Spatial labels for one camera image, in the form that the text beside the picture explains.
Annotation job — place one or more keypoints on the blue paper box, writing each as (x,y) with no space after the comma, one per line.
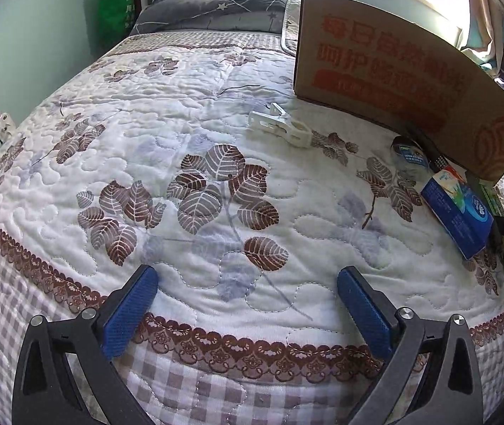
(451,208)

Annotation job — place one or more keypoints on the white plastic clothes clip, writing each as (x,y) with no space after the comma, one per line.
(278,126)

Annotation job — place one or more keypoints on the small clear plastic bottle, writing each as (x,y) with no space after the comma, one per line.
(404,156)

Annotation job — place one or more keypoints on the grey star-print pillow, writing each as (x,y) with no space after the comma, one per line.
(216,4)

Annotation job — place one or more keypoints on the pale curtain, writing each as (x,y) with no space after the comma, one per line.
(482,22)

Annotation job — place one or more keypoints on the printed cardboard box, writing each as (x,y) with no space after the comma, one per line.
(389,53)

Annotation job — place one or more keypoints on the checked folded quilt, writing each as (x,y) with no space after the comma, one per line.
(291,22)

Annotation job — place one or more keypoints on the green shopping bag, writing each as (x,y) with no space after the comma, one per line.
(112,9)

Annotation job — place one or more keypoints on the black remote control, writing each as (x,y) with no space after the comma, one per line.
(438,162)

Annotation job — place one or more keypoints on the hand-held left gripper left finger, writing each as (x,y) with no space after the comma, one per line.
(128,310)

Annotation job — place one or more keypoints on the leaf-print quilted bedspread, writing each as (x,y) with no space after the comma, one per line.
(181,115)

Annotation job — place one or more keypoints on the white power socket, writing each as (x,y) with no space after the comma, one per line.
(4,125)

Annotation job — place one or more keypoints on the loose dark thread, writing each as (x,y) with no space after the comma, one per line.
(238,88)

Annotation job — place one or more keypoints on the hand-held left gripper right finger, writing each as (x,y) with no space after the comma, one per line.
(365,314)

